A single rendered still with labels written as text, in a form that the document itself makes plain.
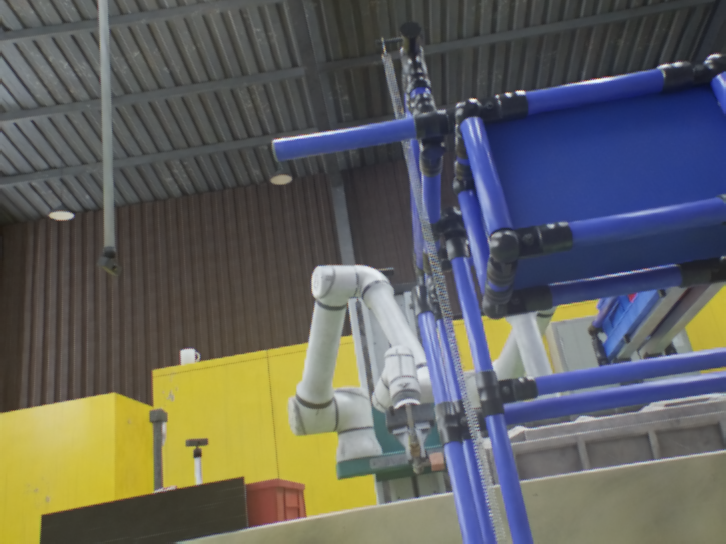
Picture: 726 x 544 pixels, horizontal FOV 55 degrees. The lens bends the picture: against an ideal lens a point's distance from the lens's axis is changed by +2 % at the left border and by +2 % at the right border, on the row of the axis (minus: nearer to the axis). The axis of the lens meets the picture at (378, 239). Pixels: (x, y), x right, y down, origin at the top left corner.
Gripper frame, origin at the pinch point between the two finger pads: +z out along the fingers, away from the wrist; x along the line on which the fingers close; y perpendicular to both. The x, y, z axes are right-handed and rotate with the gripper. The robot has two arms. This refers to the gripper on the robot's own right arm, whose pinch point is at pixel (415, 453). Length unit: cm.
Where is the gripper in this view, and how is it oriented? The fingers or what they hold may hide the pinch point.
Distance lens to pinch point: 192.0
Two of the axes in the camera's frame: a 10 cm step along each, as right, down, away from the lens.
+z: 1.2, 6.7, -7.3
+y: -1.2, -7.2, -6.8
